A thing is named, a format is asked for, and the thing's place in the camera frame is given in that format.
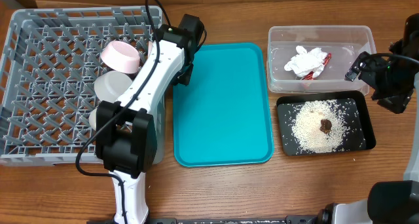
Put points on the white cup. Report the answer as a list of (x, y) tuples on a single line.
[(92, 119)]

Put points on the red snack wrapper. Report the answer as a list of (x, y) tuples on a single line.
[(313, 74)]

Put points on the black waste tray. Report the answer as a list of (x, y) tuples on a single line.
[(355, 95)]

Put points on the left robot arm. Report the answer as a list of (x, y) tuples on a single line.
[(131, 130)]

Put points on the teal serving tray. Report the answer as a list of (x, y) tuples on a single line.
[(223, 116)]

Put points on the pile of rice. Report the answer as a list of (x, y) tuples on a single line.
[(300, 123)]

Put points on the white napkin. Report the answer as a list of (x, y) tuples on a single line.
[(305, 61)]

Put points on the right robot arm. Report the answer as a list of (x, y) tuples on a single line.
[(389, 201)]

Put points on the brown food scrap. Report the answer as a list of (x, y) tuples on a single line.
[(325, 126)]

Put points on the clear plastic bin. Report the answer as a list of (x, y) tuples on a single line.
[(344, 43)]

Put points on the small pink bowl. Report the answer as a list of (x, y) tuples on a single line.
[(121, 57)]

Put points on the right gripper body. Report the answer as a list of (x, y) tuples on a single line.
[(393, 83)]

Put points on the grey plastic dish rack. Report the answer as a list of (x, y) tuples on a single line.
[(49, 63)]

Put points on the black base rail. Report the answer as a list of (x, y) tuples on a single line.
[(290, 219)]

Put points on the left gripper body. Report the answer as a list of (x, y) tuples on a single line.
[(183, 75)]

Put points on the grey bowl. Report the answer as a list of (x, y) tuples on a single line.
[(109, 86)]

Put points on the large white plate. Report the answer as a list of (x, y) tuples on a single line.
[(150, 48)]

